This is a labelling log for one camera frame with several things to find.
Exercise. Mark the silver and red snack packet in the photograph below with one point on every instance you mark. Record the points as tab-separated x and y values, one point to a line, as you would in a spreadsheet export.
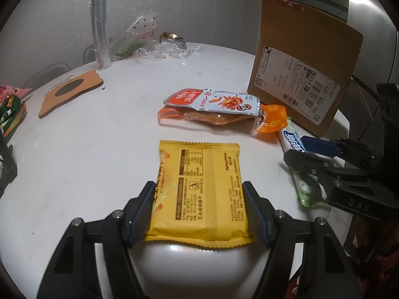
215	101

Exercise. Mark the long green and white packet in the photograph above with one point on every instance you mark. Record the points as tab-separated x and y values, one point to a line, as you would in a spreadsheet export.
308	187

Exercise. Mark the orange wooden coaster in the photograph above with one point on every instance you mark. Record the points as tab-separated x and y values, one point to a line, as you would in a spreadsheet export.
78	79

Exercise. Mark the grey chair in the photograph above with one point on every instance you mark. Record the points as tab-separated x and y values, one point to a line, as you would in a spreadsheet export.
46	73
89	53

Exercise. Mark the gold foil wrapper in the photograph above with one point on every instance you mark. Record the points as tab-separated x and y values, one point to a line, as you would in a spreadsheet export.
170	36

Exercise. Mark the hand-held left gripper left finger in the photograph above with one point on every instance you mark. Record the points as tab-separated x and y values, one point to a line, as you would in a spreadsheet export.
141	215

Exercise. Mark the crumpled clear plastic wrap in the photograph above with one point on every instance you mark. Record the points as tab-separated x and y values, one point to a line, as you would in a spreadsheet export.
177	49

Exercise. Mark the brown cardboard box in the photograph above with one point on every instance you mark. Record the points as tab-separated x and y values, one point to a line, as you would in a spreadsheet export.
299	56

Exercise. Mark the clear dotted plastic bag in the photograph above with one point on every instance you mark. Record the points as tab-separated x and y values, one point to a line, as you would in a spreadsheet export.
137	34

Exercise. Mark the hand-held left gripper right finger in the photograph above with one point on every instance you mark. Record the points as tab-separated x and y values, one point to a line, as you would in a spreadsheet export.
257	215

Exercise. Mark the orange snack packet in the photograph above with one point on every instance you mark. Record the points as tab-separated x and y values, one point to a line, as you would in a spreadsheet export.
187	115

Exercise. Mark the red plastic bag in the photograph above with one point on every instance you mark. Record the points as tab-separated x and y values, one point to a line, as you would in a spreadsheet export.
12	91

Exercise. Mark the orange fruit print candy packet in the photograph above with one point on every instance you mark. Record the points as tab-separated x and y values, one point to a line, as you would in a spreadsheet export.
274	118

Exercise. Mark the clear plastic film roll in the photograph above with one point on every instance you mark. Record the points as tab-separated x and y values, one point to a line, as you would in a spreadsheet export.
101	31

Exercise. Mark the person's red patterned clothing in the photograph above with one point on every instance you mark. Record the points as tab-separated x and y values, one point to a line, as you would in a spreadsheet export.
374	255

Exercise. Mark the yellow biscuit packet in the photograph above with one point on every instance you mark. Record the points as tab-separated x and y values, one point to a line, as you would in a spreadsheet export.
199	193

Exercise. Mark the green snack packet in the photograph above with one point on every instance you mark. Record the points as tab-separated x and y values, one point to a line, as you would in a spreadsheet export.
11	115

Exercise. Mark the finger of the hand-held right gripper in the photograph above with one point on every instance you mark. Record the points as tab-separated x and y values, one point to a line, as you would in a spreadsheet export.
318	144
299	160

